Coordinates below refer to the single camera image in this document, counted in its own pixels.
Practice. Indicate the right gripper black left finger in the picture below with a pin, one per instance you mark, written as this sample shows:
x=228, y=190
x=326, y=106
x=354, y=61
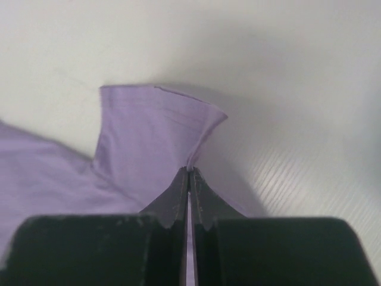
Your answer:
x=146, y=248

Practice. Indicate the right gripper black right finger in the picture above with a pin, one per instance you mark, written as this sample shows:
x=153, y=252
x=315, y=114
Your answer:
x=231, y=249

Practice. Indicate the purple t shirt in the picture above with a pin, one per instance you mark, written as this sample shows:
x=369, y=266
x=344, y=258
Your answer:
x=148, y=132

